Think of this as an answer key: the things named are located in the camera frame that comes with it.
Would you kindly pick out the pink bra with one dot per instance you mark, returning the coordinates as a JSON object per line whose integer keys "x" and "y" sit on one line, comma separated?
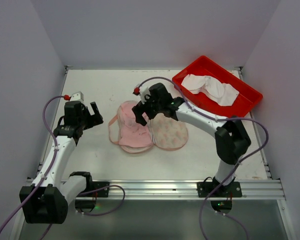
{"x": 131, "y": 133}

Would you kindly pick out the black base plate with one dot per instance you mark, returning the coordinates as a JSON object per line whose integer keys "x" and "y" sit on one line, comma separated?
{"x": 104, "y": 192}
{"x": 209, "y": 184}

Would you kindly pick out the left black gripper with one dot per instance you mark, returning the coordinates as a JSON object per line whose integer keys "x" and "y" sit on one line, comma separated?
{"x": 89, "y": 117}

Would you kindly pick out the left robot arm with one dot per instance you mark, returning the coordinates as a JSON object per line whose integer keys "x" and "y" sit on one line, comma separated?
{"x": 47, "y": 199}

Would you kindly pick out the white bra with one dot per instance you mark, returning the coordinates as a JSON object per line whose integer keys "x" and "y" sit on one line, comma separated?
{"x": 223, "y": 94}

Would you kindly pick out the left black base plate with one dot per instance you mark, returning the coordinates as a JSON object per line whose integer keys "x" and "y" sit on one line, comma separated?
{"x": 104, "y": 192}

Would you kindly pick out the floral fabric laundry bag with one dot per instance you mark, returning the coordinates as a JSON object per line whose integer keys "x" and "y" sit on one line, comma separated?
{"x": 167, "y": 134}

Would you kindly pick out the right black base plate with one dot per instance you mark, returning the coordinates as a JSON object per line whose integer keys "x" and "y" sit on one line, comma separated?
{"x": 209, "y": 184}

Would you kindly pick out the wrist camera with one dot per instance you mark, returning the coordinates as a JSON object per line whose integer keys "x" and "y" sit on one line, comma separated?
{"x": 144, "y": 94}
{"x": 77, "y": 96}

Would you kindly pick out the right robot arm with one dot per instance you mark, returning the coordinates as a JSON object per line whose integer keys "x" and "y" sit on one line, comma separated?
{"x": 231, "y": 138}

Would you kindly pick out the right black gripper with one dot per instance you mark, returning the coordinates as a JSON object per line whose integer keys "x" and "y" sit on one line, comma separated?
{"x": 145, "y": 110}

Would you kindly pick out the red plastic tray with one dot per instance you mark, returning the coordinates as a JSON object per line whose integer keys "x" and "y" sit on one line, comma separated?
{"x": 247, "y": 98}

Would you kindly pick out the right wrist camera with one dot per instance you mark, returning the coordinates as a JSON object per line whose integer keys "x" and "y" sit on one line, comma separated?
{"x": 144, "y": 94}

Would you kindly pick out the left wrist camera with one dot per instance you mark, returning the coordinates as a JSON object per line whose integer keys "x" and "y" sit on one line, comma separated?
{"x": 77, "y": 96}

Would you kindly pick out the aluminium front rail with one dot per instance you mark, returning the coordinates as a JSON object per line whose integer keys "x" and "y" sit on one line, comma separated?
{"x": 256, "y": 189}

